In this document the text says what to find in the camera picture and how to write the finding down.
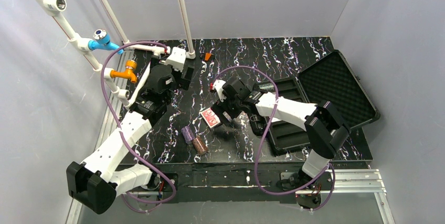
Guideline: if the red playing card deck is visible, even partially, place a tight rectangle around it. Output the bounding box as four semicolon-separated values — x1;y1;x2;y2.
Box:
199;108;221;129

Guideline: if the purple poker chip stack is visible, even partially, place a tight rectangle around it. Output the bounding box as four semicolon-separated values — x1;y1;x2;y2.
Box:
181;126;196;144

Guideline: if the orange black poker chip stack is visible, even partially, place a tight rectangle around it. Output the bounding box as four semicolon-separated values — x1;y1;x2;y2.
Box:
192;136;208;155

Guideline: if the black poker set case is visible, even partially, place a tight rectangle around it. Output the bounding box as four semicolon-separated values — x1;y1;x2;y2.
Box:
267;50;380;156

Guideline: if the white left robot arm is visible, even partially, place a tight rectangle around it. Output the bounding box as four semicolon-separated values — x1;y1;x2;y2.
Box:
66;62;194;214

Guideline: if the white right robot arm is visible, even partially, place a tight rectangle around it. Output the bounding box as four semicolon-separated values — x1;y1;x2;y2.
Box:
210;78;351;178

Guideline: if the small orange black clip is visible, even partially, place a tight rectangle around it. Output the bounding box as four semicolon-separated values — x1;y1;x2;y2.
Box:
200;52;215;62

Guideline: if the orange plastic faucet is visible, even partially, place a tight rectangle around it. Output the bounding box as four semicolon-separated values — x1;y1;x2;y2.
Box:
109;60;137;83

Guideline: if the blue plastic faucet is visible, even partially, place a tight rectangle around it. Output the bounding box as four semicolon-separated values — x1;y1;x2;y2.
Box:
88;29;120;51

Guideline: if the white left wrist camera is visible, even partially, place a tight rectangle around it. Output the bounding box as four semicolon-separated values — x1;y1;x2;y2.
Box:
164;47;186;72

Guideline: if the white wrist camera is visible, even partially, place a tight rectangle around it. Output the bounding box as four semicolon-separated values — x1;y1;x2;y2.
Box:
210;80;227;102
164;47;186;72

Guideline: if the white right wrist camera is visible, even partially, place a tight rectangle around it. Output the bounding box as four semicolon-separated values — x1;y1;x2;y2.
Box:
210;80;227;102

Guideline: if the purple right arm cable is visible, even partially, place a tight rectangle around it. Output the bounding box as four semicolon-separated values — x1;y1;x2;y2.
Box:
211;65;336;211

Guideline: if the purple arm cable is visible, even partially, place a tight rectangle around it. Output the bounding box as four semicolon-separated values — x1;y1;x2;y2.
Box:
100;40;177;215
211;65;336;211

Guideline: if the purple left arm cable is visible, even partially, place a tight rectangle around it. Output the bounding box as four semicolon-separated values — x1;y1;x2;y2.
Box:
100;40;177;215

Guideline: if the aluminium rail frame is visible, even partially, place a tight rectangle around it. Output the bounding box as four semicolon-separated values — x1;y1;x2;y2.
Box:
66;50;396;224

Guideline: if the white pvc pipe frame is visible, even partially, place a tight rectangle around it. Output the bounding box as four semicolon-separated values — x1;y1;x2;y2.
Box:
35;0;196;108

